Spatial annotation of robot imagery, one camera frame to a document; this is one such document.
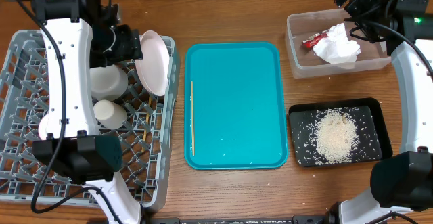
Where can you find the large white plate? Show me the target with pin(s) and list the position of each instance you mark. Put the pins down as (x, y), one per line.
(152, 69)

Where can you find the red sauce packet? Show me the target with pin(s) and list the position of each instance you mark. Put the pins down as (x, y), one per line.
(314, 39)

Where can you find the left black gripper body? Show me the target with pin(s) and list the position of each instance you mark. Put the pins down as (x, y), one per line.
(115, 45)

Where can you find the clear plastic waste bin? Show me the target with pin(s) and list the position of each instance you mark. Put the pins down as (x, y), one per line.
(303, 61)

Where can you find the teal plastic serving tray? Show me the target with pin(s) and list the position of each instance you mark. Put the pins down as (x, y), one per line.
(239, 110)

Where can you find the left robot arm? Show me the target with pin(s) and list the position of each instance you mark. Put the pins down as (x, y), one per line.
(80, 35)

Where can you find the grey plastic dish rack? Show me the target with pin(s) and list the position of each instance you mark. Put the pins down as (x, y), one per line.
(25, 100)

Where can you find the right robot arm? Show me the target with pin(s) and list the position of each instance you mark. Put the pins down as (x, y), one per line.
(402, 183)

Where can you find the white paper cup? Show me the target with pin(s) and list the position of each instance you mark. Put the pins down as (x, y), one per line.
(110, 114)

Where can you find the grey round bowl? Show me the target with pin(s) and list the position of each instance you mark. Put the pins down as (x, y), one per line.
(108, 82)

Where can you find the small white round plate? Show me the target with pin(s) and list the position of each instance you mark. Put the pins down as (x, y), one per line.
(42, 127)

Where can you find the pile of rice grains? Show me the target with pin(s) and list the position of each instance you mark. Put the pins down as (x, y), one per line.
(336, 136)

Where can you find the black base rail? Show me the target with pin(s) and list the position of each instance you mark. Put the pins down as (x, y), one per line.
(296, 219)

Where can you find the black plastic tray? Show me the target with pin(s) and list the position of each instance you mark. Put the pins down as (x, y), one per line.
(378, 119)

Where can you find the white napkin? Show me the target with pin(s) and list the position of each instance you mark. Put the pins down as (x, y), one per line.
(337, 49)

